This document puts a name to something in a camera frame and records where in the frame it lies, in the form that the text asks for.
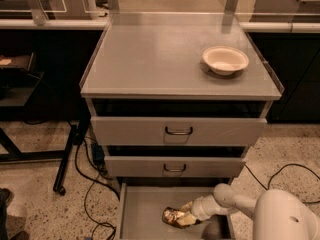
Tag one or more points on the grey drawer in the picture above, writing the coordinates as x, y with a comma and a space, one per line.
127, 166
141, 209
174, 131

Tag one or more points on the clear acrylic guard panel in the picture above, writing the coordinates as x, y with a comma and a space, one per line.
298, 11

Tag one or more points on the grey top drawer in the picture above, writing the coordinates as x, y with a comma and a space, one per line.
174, 131

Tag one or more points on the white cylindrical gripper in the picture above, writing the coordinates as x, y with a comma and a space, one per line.
199, 211

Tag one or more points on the white horizontal rail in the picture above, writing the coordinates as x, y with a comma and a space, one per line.
257, 27

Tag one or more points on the grey middle drawer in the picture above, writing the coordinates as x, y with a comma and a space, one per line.
127, 166

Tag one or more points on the black metal table frame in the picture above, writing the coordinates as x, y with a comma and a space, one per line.
19, 83

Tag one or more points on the grey bottom drawer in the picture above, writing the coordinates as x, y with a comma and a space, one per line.
141, 209

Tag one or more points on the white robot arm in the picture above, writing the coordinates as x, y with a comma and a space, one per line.
276, 214

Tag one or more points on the dark shoe at left edge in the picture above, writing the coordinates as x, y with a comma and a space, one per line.
6, 197

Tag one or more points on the white paper bowl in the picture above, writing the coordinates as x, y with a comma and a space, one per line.
224, 60

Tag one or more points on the crushed orange can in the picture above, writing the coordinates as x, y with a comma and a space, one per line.
171, 216

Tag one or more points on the grey drawer cabinet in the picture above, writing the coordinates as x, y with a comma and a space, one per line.
150, 65

